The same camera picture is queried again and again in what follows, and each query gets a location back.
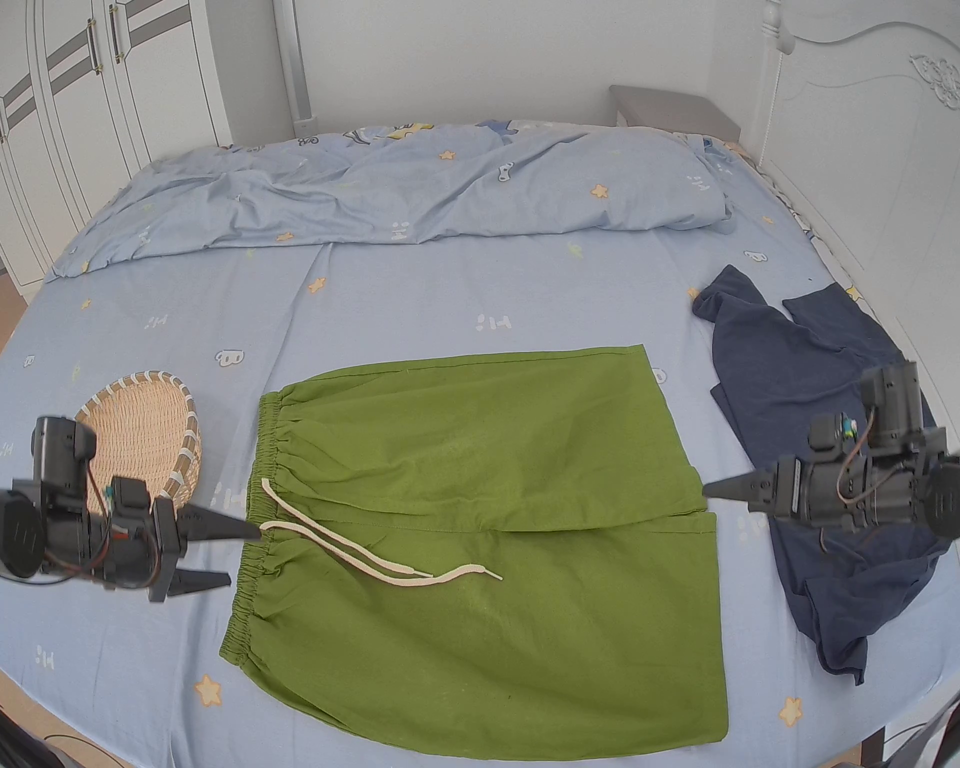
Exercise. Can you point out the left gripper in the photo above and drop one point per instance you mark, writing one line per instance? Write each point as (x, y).
(127, 559)

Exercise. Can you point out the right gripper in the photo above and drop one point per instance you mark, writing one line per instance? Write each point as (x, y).
(825, 495)

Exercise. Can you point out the green shorts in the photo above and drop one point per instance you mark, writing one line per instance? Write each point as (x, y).
(487, 525)

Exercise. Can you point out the dark blue garment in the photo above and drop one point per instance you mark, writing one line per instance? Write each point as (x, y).
(795, 375)

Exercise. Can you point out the round woven basket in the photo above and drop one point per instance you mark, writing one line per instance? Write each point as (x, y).
(142, 427)

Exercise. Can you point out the grey bedside table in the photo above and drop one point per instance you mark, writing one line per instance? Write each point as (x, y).
(667, 112)

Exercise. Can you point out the pale blue quilt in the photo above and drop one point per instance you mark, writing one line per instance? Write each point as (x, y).
(450, 187)

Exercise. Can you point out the white wardrobe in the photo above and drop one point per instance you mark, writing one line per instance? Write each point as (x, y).
(90, 135)

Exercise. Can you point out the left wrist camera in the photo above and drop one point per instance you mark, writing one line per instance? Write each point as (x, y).
(129, 499)

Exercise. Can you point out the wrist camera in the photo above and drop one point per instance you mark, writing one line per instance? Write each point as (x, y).
(129, 499)
(832, 435)

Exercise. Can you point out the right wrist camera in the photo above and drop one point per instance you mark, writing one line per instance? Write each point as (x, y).
(832, 435)

